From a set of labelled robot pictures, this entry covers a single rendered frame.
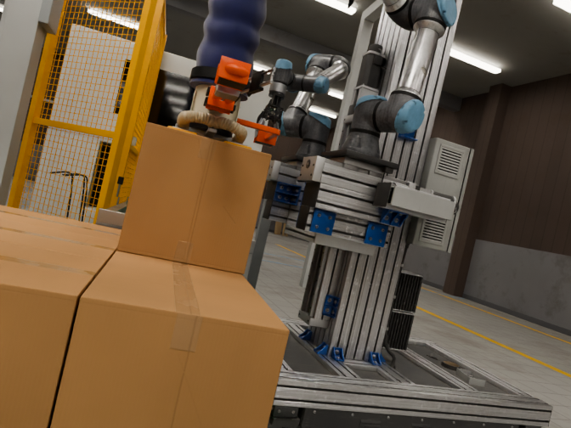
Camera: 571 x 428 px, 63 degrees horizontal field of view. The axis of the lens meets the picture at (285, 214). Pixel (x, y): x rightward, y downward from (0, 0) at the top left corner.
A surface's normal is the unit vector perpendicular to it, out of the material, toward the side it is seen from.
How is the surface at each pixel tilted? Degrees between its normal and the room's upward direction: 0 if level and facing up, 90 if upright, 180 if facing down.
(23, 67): 90
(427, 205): 90
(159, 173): 90
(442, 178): 90
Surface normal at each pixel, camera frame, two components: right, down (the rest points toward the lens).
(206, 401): 0.25, 0.06
